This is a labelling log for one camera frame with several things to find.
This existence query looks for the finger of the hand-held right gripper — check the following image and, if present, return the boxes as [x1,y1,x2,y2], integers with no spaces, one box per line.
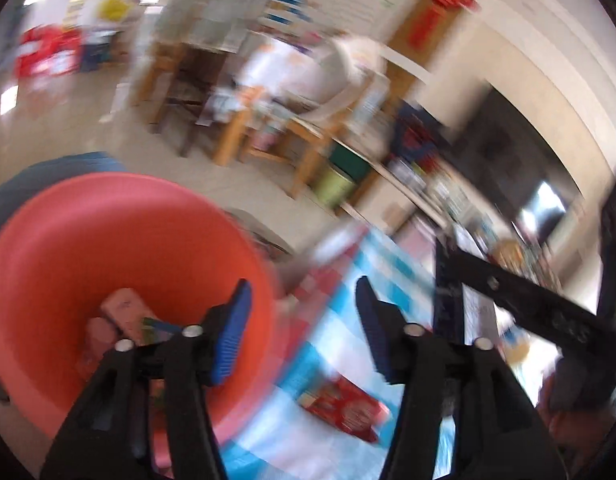
[434,237,465,346]
[453,250,616,357]

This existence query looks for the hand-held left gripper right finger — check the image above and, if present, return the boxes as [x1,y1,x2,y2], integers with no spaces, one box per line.
[356,276,569,480]

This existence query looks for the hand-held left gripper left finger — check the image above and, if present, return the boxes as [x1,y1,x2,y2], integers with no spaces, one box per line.
[40,279,253,480]

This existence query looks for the white paper slip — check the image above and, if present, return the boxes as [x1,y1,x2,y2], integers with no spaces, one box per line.
[462,285,499,346]

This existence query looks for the pink plastic bucket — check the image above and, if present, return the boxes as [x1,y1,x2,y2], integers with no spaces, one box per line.
[0,172,279,461]

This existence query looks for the green trash bin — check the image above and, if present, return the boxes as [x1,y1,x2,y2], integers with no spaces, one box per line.
[313,140,373,208]

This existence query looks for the person's right hand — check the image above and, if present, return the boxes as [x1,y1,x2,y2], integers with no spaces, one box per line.
[538,375,616,467]

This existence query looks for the blue checkered tablecloth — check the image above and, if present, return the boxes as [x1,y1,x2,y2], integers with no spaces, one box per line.
[223,225,554,480]

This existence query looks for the red printed snack packet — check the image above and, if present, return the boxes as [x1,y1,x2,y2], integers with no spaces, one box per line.
[298,375,391,443]

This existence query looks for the white television cabinet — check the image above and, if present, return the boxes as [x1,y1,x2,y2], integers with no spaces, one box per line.
[348,160,564,291]

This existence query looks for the pink small box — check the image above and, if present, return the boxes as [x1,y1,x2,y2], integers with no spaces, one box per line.
[100,287,159,346]

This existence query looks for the black flat television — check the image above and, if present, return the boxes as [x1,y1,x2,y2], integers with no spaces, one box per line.
[453,82,584,256]

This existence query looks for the dark blue flower bouquet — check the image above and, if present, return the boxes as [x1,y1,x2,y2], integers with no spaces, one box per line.
[388,102,453,171]

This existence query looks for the blue-grey round seat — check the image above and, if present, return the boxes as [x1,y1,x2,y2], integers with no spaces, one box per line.
[0,152,131,211]

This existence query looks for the wooden chair with cream cover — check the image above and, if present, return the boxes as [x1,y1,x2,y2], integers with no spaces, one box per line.
[213,35,389,196]

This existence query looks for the dark wooden chair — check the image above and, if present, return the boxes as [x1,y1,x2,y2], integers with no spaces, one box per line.
[150,35,239,156]

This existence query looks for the red gift bags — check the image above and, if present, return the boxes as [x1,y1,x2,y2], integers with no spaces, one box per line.
[15,25,83,78]

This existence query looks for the yellow plastic bag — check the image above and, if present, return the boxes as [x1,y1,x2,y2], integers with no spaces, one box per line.
[98,0,141,23]

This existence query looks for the red knot wall hanging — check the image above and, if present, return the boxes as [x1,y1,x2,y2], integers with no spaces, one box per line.
[408,0,481,48]

